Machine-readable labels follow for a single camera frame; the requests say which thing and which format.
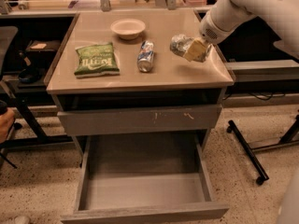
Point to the blue silver can on counter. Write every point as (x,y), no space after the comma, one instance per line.
(145,57)

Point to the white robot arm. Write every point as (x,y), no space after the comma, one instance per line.
(282,16)

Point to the grey upper drawer front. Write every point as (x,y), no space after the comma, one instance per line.
(140,120)

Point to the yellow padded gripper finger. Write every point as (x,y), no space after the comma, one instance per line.
(196,51)

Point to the green chip bag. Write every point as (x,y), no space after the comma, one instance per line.
(96,60)

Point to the grey drawer cabinet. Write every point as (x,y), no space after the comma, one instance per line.
(172,80)

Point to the person hand at left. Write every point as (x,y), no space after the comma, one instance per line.
(6,121)

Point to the black rolling stand base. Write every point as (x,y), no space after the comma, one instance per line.
(289,138)

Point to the white paper bowl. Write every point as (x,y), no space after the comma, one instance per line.
(128,29)

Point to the open grey lower drawer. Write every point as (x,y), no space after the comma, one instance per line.
(144,178)

